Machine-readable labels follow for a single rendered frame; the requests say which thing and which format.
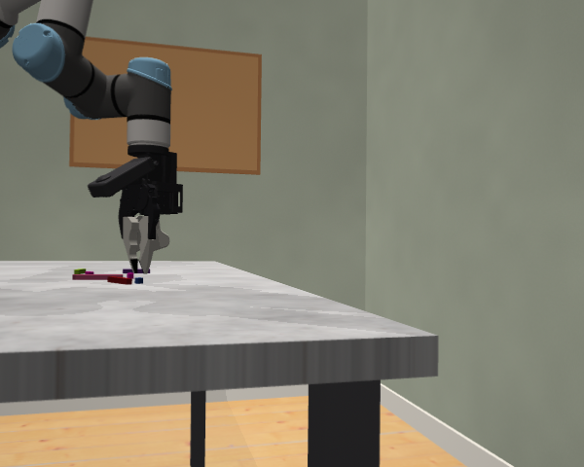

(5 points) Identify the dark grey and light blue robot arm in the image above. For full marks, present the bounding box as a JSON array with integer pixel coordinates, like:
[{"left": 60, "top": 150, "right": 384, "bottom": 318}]
[{"left": 0, "top": 0, "right": 172, "bottom": 198}]

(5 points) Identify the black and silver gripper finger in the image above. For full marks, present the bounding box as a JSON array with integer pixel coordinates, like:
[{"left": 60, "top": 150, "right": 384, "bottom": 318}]
[
  {"left": 139, "top": 195, "right": 169, "bottom": 274},
  {"left": 119, "top": 200, "right": 143, "bottom": 273}
]

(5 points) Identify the red rod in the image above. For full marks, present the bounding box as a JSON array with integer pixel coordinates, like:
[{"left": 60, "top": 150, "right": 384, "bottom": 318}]
[{"left": 108, "top": 276, "right": 132, "bottom": 285}]

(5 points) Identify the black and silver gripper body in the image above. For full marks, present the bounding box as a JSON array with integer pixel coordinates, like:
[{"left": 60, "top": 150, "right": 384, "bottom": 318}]
[{"left": 121, "top": 145, "right": 183, "bottom": 216}]

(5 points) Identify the pink rod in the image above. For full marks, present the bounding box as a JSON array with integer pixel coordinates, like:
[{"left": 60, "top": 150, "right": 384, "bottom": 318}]
[{"left": 72, "top": 274, "right": 123, "bottom": 280}]

